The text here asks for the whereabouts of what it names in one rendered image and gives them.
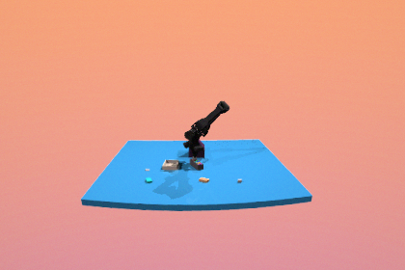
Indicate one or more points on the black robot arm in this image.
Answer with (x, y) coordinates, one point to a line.
(203, 125)

